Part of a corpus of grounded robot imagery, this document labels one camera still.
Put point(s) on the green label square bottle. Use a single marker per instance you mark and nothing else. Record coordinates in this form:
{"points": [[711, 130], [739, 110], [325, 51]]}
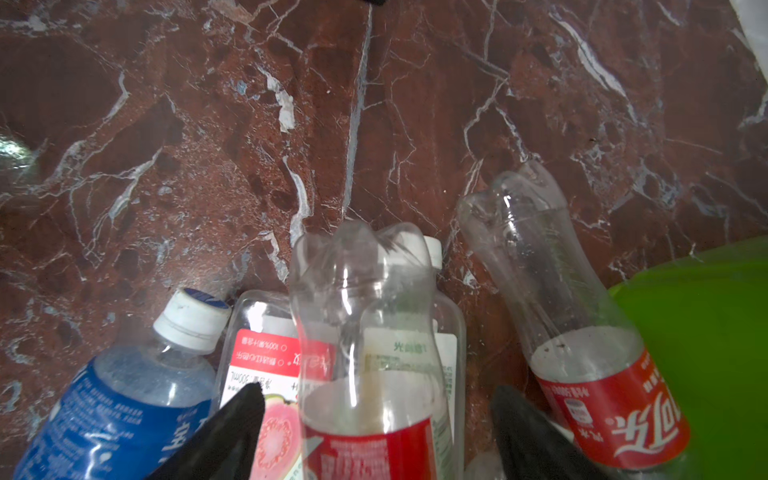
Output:
{"points": [[450, 335]]}

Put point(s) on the coca cola bottle near bin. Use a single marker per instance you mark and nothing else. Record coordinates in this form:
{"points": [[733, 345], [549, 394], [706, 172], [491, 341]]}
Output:
{"points": [[589, 359]]}

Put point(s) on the blue label water bottle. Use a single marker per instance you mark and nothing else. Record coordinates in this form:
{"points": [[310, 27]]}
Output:
{"points": [[134, 405]]}

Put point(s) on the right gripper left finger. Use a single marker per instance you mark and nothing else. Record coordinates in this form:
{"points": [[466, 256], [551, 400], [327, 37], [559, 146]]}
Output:
{"points": [[224, 447]]}

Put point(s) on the pink guava label bottle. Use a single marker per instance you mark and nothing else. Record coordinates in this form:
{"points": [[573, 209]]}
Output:
{"points": [[262, 346]]}

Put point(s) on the red label clear bottle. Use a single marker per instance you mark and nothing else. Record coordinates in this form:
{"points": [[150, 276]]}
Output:
{"points": [[373, 400]]}

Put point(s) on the green plastic trash bin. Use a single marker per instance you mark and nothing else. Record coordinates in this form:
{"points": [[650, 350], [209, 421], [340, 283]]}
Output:
{"points": [[704, 320]]}

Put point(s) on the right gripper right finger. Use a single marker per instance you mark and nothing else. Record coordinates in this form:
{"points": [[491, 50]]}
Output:
{"points": [[530, 447]]}

